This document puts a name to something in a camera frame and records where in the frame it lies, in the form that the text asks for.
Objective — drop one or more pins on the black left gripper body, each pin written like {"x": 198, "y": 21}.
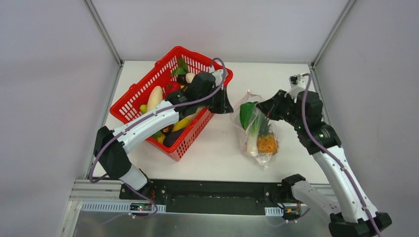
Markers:
{"x": 221, "y": 98}

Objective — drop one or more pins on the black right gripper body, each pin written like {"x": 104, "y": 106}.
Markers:
{"x": 274, "y": 106}

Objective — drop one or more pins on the green leafy bok choy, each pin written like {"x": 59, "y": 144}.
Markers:
{"x": 250, "y": 119}

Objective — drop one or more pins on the clear zip top bag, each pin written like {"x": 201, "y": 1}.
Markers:
{"x": 261, "y": 159}

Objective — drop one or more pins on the red plastic shopping basket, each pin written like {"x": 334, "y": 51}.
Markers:
{"x": 134, "y": 102}

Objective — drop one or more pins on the toy pineapple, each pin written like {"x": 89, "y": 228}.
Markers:
{"x": 266, "y": 141}

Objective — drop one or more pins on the red bell pepper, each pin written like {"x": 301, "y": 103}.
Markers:
{"x": 171, "y": 87}

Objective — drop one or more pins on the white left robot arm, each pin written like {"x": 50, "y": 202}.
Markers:
{"x": 112, "y": 146}

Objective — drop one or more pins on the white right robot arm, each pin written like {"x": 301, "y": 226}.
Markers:
{"x": 352, "y": 214}

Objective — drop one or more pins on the small white radish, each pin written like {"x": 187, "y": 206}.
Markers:
{"x": 189, "y": 77}

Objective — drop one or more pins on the green leaf sprig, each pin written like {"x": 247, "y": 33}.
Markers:
{"x": 182, "y": 67}

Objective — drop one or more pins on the yellow mango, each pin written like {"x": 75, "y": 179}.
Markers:
{"x": 181, "y": 124}

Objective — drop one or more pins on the large white radish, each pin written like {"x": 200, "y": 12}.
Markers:
{"x": 155, "y": 98}

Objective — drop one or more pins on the purple eggplant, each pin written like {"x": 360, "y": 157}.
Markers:
{"x": 171, "y": 138}

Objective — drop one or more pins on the green parsley sprig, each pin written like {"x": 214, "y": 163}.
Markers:
{"x": 158, "y": 136}

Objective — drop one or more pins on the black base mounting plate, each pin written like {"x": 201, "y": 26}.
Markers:
{"x": 231, "y": 206}

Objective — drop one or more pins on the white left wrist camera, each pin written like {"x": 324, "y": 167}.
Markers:
{"x": 218, "y": 74}

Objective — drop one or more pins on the aluminium frame rail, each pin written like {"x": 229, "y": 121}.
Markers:
{"x": 163, "y": 191}

